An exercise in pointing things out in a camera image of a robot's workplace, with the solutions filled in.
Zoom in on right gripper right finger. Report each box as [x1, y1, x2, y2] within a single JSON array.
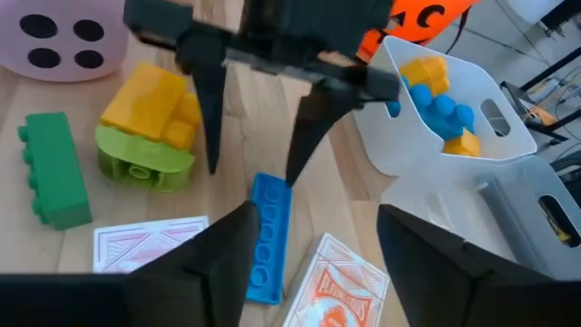
[[377, 203, 550, 327]]

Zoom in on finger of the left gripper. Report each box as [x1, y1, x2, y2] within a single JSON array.
[[176, 34, 228, 176], [284, 84, 364, 187]]

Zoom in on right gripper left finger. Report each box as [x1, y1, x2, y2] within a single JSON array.
[[124, 201, 261, 327]]

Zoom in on white playing card box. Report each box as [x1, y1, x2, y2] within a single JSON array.
[[92, 214, 211, 275]]

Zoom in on blue toy block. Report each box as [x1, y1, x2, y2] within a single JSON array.
[[244, 171, 295, 306]]

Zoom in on yellow two-stud toy block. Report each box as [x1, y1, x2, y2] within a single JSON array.
[[442, 128, 481, 158]]

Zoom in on pink foam die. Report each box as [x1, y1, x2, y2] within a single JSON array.
[[0, 0, 131, 84]]

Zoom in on large yellow toy block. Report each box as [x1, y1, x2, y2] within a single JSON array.
[[99, 62, 204, 152]]

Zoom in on clear plastic bin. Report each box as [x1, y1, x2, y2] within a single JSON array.
[[380, 154, 581, 282]]

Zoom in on lime green curved block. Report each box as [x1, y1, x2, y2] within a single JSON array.
[[94, 124, 197, 194]]

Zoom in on white plastic bin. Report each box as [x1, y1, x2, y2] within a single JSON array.
[[352, 35, 539, 178]]

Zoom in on orange playing card box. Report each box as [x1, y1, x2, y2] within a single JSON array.
[[281, 232, 391, 327]]

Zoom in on orange pumpkin bucket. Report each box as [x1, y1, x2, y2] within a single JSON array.
[[356, 0, 480, 63]]

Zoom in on blue knobby toy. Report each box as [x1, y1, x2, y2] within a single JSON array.
[[385, 74, 477, 143]]

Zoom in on dark green toy block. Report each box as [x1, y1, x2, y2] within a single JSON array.
[[16, 111, 94, 232]]

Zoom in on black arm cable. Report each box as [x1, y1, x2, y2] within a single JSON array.
[[444, 6, 471, 55]]

